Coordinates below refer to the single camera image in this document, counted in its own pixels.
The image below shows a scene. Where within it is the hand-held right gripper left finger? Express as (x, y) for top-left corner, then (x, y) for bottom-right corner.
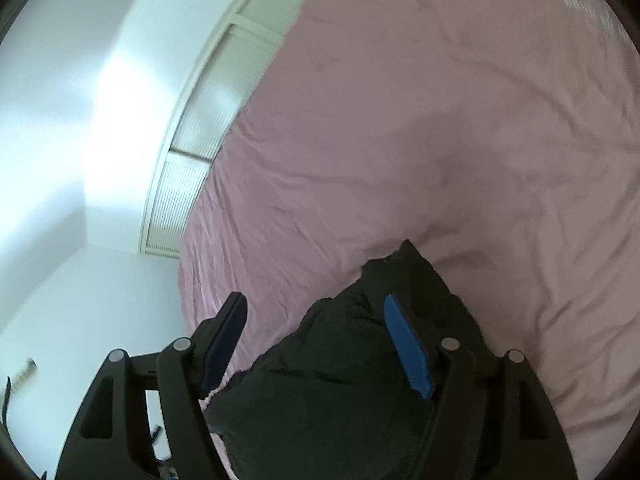
(53, 291), (249, 480)

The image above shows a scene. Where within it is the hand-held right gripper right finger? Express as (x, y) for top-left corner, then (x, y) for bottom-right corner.
(383, 294), (577, 480)

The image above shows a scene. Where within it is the black puffer jacket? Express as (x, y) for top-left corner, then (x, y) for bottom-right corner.
(202, 239), (501, 480)

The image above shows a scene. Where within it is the bed with pink sheet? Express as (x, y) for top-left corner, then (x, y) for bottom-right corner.
(177, 0), (640, 480)

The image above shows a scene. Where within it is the white framed closet door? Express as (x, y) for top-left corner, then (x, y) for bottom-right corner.
(137, 0), (323, 261)

